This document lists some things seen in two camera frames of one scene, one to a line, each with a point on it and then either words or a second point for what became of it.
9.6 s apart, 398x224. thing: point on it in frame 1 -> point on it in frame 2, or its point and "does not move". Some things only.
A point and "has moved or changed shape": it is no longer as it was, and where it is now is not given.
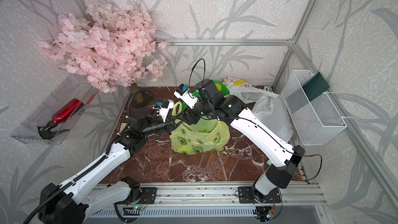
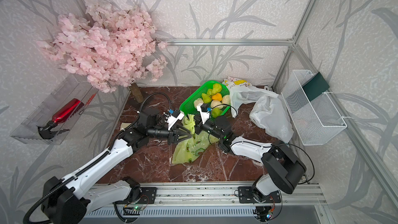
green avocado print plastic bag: (202, 135) has moved or changed shape
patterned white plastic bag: (230, 82) does not move
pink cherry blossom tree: (114, 49) does not move
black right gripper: (189, 117) -> (202, 125)
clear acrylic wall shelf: (76, 86) does not move
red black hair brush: (48, 131) does not move
